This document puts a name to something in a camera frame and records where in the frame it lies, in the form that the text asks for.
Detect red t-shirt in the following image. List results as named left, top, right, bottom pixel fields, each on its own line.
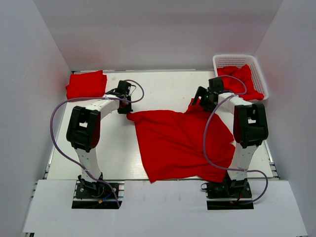
left=126, top=104, right=235, bottom=183
left=66, top=70, right=107, bottom=99

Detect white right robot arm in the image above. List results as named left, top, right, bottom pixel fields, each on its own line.
left=192, top=86, right=269, bottom=186

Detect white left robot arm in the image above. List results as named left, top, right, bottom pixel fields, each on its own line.
left=66, top=85, right=132, bottom=183

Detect red t-shirts in basket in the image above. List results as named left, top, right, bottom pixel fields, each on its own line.
left=216, top=64, right=265, bottom=101

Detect white plastic basket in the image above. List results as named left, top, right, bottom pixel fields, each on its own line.
left=213, top=54, right=269, bottom=100

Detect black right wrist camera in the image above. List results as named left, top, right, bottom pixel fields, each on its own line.
left=208, top=77, right=224, bottom=94

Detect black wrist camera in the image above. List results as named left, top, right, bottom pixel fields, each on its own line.
left=208, top=77, right=224, bottom=94
left=116, top=80, right=132, bottom=98

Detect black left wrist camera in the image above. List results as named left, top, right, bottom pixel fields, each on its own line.
left=116, top=80, right=132, bottom=98

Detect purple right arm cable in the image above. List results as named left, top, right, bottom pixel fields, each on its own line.
left=202, top=75, right=269, bottom=205

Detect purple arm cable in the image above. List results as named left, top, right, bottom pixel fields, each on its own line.
left=202, top=75, right=269, bottom=205
left=50, top=79, right=145, bottom=208

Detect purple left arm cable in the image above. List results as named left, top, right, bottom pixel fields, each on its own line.
left=50, top=79, right=145, bottom=208

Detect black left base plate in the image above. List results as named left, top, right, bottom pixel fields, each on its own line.
left=72, top=181, right=119, bottom=210

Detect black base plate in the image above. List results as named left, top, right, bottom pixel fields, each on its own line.
left=72, top=181, right=119, bottom=210
left=200, top=182, right=254, bottom=210

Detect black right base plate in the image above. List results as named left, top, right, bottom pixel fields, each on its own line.
left=200, top=182, right=254, bottom=210

